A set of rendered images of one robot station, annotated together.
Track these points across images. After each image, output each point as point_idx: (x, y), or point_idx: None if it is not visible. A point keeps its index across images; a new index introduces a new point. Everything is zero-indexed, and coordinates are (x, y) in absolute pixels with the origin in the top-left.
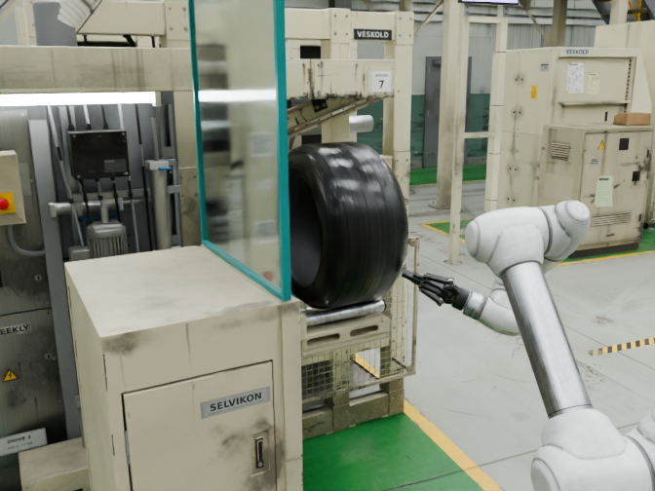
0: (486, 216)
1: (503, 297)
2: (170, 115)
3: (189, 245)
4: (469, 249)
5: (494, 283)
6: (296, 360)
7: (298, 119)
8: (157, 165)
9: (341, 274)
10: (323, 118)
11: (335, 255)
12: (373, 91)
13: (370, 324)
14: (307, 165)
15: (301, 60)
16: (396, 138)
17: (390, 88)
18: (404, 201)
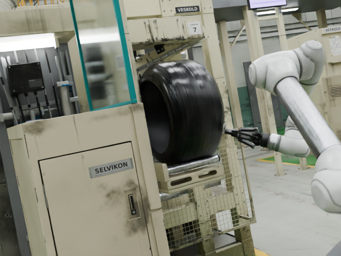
0: (258, 58)
1: (292, 133)
2: (66, 56)
3: None
4: (252, 82)
5: (285, 128)
6: (147, 141)
7: (148, 59)
8: (61, 83)
9: (183, 132)
10: (163, 57)
11: (177, 120)
12: (191, 34)
13: (211, 169)
14: (152, 72)
15: (142, 20)
16: (214, 70)
17: (201, 31)
18: (227, 108)
